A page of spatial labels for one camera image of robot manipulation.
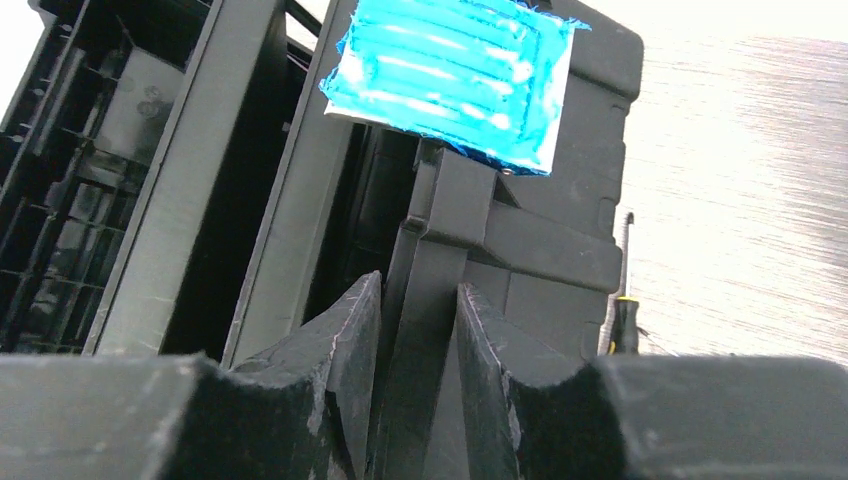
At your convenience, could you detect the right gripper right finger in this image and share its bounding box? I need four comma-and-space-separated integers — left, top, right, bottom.
455, 284, 847, 479

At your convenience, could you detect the black plastic toolbox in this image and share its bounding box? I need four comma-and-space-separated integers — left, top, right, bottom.
1, 1, 644, 479

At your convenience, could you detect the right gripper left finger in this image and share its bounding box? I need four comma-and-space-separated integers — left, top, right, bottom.
1, 272, 381, 479

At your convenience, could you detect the screwdriver top middle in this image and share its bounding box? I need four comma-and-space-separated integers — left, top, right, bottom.
607, 212, 639, 355

